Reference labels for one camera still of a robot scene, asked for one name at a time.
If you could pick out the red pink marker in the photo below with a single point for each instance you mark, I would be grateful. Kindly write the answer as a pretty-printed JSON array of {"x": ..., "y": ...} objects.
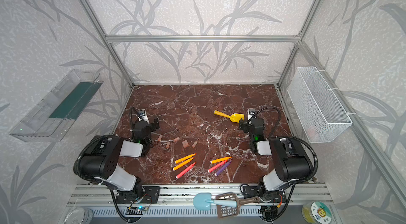
[{"x": 182, "y": 173}]

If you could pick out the clear plastic wall shelf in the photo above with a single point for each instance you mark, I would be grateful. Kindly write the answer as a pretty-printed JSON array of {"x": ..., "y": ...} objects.
[{"x": 54, "y": 115}]

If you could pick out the right pink marker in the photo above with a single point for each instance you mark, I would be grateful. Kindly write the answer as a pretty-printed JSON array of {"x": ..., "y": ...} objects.
[{"x": 218, "y": 165}]

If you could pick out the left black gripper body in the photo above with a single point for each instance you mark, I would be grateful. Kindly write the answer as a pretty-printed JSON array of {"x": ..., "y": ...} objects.
[{"x": 151, "y": 125}]

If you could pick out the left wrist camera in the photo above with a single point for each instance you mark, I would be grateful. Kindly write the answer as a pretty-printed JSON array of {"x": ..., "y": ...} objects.
[{"x": 143, "y": 115}]

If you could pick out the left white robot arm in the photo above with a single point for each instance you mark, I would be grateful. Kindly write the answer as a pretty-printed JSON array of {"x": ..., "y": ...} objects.
[{"x": 98, "y": 163}]

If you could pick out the aluminium front rail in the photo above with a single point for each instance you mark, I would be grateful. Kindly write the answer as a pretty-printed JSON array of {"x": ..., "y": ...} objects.
[{"x": 183, "y": 194}]

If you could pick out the lower left orange marker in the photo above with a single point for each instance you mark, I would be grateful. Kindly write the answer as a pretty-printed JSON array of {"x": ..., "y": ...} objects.
[{"x": 182, "y": 164}]

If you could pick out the orange marker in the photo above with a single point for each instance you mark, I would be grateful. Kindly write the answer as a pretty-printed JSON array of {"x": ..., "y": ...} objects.
[
  {"x": 220, "y": 160},
  {"x": 182, "y": 164},
  {"x": 184, "y": 158}
]

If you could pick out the clear glass bowl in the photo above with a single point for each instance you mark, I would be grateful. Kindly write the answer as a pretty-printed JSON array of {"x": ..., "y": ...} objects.
[{"x": 79, "y": 216}]

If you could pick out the green tape roll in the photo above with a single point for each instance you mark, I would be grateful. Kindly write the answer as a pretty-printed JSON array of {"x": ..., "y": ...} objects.
[{"x": 317, "y": 213}]

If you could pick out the upper left orange marker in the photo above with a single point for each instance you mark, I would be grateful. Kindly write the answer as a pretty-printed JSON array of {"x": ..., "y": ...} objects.
[{"x": 184, "y": 158}]

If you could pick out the purple marker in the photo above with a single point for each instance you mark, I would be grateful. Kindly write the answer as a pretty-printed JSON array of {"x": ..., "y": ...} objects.
[{"x": 223, "y": 167}]

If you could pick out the right orange marker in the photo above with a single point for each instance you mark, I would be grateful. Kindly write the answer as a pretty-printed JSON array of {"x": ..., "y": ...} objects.
[{"x": 220, "y": 160}]

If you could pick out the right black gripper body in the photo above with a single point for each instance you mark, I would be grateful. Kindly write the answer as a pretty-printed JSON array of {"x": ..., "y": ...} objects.
[{"x": 244, "y": 126}]

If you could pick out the white wire basket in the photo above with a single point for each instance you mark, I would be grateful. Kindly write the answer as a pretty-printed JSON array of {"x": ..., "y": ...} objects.
[{"x": 322, "y": 116}]

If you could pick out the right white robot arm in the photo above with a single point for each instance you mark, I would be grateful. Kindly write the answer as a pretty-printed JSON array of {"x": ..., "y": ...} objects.
[{"x": 294, "y": 161}]

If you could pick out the yellow toy scoop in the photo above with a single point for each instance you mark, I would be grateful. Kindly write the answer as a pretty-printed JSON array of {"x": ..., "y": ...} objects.
[{"x": 236, "y": 118}]

